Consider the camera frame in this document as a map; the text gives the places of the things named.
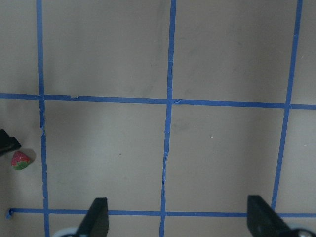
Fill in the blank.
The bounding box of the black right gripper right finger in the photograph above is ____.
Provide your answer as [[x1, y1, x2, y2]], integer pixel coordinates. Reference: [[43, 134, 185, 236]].
[[247, 195, 296, 237]]

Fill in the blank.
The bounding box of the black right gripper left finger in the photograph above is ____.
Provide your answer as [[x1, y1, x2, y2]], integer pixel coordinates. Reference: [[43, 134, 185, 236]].
[[77, 197, 109, 237]]

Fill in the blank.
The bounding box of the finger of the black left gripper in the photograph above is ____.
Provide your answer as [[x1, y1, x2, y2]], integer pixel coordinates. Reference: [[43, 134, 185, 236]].
[[0, 129, 21, 156]]

